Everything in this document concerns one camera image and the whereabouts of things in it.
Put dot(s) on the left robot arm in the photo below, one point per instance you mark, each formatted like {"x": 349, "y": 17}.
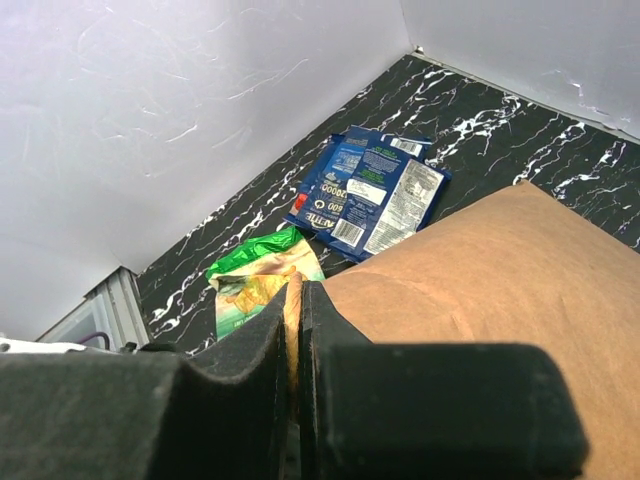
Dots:
{"x": 13, "y": 346}

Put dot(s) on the dark blue chips bag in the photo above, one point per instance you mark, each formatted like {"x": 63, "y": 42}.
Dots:
{"x": 390, "y": 196}

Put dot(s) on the aluminium frame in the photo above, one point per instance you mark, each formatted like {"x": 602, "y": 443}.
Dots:
{"x": 109, "y": 318}

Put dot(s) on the blue white snack pack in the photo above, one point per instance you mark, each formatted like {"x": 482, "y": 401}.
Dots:
{"x": 325, "y": 203}

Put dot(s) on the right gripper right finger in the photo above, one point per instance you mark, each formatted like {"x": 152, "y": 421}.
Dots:
{"x": 429, "y": 411}

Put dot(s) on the brown paper bag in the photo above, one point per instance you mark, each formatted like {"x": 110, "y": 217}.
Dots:
{"x": 514, "y": 267}

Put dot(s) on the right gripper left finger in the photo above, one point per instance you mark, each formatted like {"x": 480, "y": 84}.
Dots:
{"x": 221, "y": 414}

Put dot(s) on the green snack packet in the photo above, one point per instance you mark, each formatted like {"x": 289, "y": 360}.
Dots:
{"x": 246, "y": 279}

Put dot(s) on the blue Burts chips bag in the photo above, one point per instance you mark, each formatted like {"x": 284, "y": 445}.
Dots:
{"x": 305, "y": 187}

